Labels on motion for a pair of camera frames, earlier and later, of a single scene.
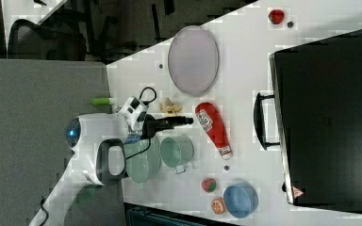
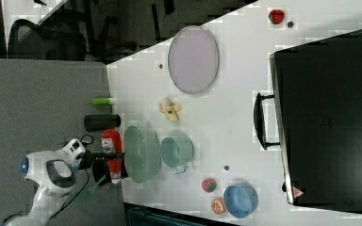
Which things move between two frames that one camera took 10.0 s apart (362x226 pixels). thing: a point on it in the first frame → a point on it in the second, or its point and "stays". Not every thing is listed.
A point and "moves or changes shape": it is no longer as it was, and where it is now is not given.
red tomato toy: x=276 y=16 stays
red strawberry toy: x=208 y=185 stays
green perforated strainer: x=142 y=159 stays
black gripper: x=152 y=125 → x=88 y=159
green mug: x=176 y=152 stays
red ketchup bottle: x=212 y=124 moves or changes shape
